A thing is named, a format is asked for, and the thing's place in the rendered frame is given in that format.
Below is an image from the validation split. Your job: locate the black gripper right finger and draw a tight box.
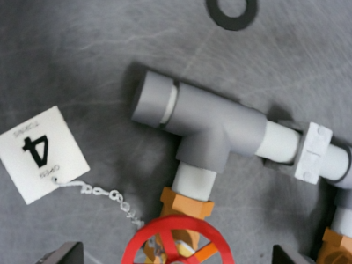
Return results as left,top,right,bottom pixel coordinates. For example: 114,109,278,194
272,244,316,264

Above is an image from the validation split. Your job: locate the white tag on silver chain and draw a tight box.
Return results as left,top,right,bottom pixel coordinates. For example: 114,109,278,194
0,108,144,229

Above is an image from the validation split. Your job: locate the dark grey rubber ring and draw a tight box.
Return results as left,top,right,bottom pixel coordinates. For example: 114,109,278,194
203,0,256,31

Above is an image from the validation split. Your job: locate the grey pipe tee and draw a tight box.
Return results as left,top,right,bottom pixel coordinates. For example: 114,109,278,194
121,70,352,264

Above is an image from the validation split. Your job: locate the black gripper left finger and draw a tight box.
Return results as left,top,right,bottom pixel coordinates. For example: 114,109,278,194
35,241,84,264

